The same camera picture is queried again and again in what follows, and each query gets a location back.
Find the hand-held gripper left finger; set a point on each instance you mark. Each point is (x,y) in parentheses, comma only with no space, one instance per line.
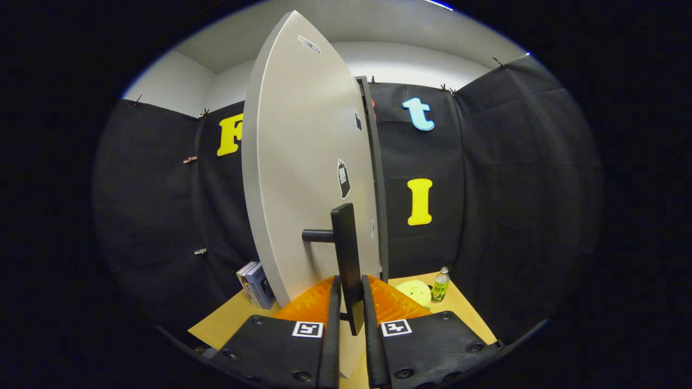
(281,351)

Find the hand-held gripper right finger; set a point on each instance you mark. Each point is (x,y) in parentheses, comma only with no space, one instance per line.
(427,351)

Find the grey shoe cabinet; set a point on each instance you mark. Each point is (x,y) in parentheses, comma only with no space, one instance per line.
(380,189)

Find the beige shoe cabinet door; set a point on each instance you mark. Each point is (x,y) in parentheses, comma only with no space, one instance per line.
(297,162)

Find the yellow plush toy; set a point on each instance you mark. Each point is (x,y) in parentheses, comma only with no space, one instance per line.
(415,293)

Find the green drink bottle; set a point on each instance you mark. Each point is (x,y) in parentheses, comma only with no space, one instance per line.
(440,287)

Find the dark grey book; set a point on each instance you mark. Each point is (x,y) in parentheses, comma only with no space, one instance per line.
(251,286)

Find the white book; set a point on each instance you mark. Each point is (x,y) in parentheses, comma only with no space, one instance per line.
(243,278)

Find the black backdrop cloth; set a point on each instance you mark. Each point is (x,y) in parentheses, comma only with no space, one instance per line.
(513,189)

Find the long ceiling light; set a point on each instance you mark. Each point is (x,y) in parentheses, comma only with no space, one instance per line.
(439,4)

